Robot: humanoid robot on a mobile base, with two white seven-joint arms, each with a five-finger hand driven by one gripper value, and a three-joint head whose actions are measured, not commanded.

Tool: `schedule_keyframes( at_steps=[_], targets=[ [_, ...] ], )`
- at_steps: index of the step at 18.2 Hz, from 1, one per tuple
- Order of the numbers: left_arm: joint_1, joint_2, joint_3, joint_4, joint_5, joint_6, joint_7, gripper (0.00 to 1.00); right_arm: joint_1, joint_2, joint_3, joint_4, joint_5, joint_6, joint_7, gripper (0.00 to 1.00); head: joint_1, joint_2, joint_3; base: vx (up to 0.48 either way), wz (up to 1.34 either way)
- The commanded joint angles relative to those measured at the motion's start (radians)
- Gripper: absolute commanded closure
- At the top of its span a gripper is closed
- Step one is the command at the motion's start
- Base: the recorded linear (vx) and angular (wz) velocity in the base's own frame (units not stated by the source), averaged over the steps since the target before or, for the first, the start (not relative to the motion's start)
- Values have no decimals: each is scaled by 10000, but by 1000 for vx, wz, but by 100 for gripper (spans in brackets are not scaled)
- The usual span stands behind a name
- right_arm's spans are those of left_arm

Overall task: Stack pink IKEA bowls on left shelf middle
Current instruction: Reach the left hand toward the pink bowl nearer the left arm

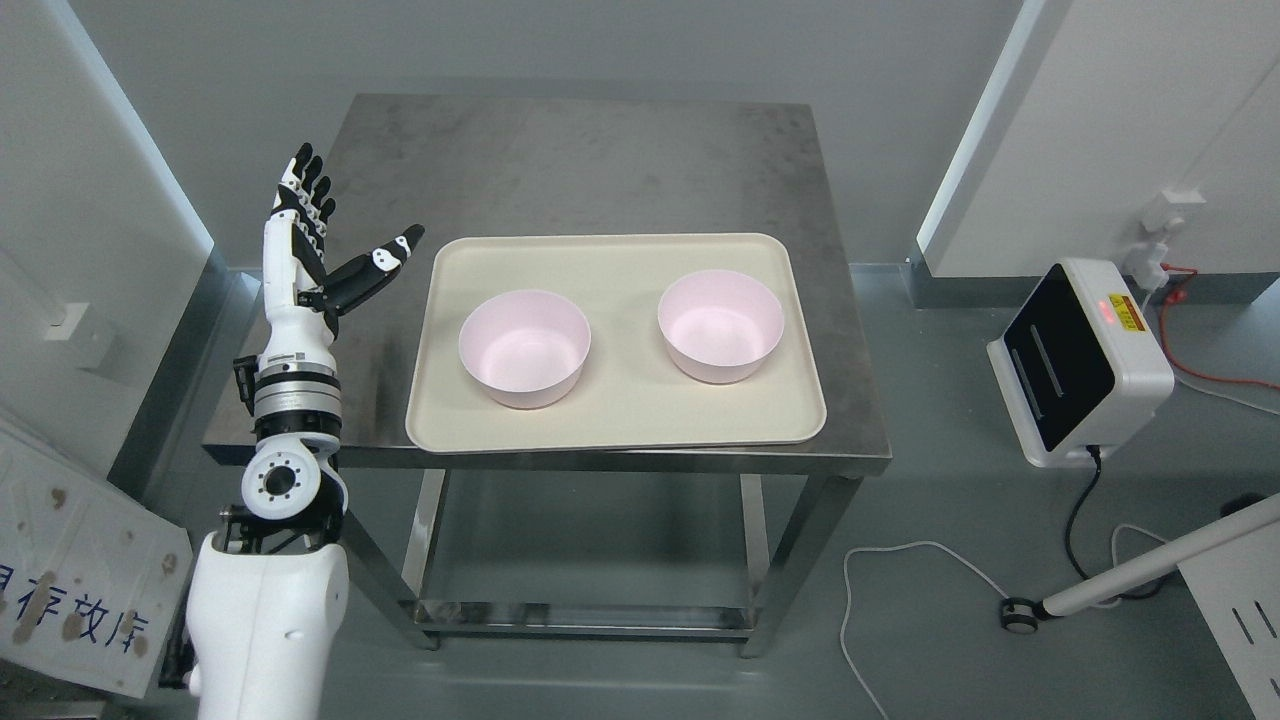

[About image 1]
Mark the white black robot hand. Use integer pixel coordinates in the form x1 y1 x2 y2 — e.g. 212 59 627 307
262 142 425 372

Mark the pink bowl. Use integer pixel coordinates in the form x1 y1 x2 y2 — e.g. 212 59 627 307
457 290 593 410
657 269 786 386

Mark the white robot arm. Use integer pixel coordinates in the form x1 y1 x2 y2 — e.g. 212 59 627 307
186 342 349 719

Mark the stainless steel table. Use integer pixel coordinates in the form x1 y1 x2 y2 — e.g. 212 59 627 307
325 94 892 659

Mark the beige plastic tray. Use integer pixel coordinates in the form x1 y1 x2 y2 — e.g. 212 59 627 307
404 233 827 454

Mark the white sign board blue text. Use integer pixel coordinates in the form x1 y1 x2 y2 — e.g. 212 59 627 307
1 430 193 698

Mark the white wheeled stand leg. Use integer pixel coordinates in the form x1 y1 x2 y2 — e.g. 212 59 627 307
998 495 1279 634

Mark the white black box device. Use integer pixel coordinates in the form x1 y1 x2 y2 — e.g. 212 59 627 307
986 258 1176 468

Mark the white perforated panel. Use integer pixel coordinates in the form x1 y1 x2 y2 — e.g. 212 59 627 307
1179 538 1279 719

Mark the white wall switch box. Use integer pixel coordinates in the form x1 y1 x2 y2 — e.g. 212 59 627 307
44 302 116 372

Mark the white floor cable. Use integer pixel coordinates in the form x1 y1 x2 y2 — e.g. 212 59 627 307
838 524 1171 720

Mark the black power cable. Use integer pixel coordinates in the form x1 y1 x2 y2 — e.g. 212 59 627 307
1062 447 1171 601

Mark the white wall socket plug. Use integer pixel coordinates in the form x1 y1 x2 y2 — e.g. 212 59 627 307
1121 190 1204 292

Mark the red cable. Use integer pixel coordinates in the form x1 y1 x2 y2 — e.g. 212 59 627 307
1158 263 1280 391

